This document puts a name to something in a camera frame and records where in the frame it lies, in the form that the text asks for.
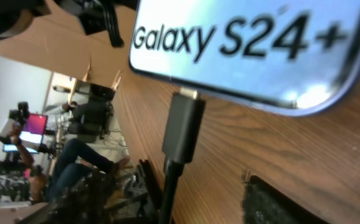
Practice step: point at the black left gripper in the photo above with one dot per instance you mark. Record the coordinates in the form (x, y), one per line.
(94, 16)

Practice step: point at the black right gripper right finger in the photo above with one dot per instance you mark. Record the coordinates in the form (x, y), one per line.
(263, 204)

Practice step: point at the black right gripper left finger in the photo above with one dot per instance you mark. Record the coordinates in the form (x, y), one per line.
(84, 203)

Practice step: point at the blue Galaxy smartphone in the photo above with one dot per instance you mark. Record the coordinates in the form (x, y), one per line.
(288, 57)

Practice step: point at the seated person in background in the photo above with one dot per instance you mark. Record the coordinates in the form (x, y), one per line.
(16, 187)

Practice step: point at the background computer monitor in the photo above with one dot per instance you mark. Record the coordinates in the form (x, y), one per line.
(31, 136)

